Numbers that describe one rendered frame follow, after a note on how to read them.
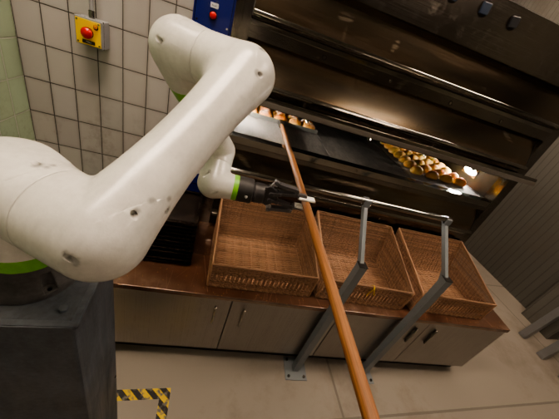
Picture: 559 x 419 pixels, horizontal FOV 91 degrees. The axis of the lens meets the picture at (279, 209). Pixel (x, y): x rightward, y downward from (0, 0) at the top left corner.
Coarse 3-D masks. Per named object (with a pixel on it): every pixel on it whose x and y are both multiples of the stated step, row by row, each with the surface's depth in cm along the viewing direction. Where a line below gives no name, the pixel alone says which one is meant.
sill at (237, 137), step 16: (240, 144) 147; (256, 144) 148; (272, 144) 150; (320, 160) 157; (336, 160) 160; (368, 176) 166; (384, 176) 167; (400, 176) 173; (432, 192) 177; (448, 192) 178
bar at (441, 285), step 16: (256, 176) 117; (272, 176) 119; (320, 192) 124; (336, 192) 126; (384, 208) 134; (400, 208) 134; (448, 224) 142; (352, 272) 127; (352, 288) 130; (432, 288) 141; (416, 304) 149; (320, 320) 148; (416, 320) 151; (320, 336) 151; (400, 336) 159; (304, 352) 160; (384, 352) 169; (288, 368) 172; (304, 368) 175; (368, 368) 179
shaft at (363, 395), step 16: (288, 144) 149; (304, 192) 108; (304, 208) 100; (320, 240) 85; (320, 256) 79; (336, 288) 70; (336, 304) 66; (336, 320) 63; (352, 336) 60; (352, 352) 56; (352, 368) 54; (368, 384) 52; (368, 400) 49; (368, 416) 48
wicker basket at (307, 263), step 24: (240, 216) 165; (288, 216) 171; (216, 240) 136; (240, 240) 168; (264, 240) 173; (216, 264) 127; (240, 264) 151; (264, 264) 157; (288, 264) 163; (312, 264) 151; (240, 288) 138; (264, 288) 142; (288, 288) 142; (312, 288) 144
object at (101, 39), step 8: (80, 16) 105; (80, 24) 106; (88, 24) 106; (96, 24) 107; (104, 24) 109; (80, 32) 108; (96, 32) 108; (104, 32) 110; (80, 40) 109; (88, 40) 109; (96, 40) 110; (104, 40) 111; (96, 48) 111; (104, 48) 113
